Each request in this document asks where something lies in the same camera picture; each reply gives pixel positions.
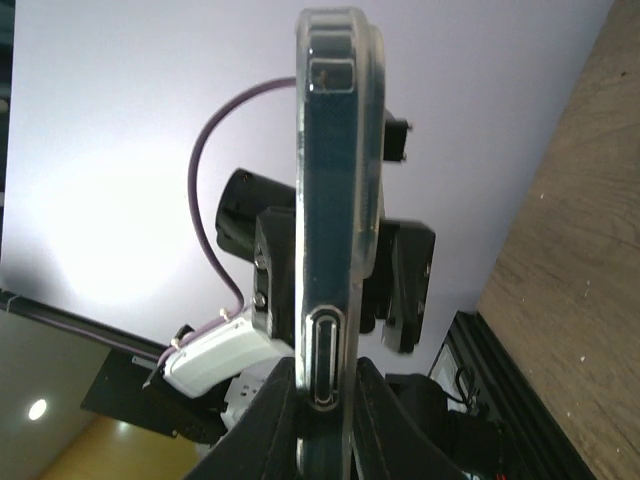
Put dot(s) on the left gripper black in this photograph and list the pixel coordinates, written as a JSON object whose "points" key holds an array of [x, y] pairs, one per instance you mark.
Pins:
{"points": [[394, 292]]}

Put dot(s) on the clear magsafe phone case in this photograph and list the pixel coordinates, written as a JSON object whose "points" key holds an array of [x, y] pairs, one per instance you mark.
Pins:
{"points": [[340, 83]]}

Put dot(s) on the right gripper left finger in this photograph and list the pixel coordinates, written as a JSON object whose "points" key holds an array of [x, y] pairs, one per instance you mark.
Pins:
{"points": [[262, 445]]}

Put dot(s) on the left black frame post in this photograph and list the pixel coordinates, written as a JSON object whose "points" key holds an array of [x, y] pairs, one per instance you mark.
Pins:
{"points": [[86, 328]]}

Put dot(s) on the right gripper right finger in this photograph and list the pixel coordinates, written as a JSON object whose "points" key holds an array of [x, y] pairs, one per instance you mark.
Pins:
{"points": [[387, 443]]}

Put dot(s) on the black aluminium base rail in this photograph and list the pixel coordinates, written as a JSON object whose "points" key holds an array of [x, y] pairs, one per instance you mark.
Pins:
{"points": [[474, 368]]}

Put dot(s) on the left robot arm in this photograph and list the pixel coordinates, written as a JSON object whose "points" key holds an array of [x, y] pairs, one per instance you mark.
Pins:
{"points": [[203, 381]]}

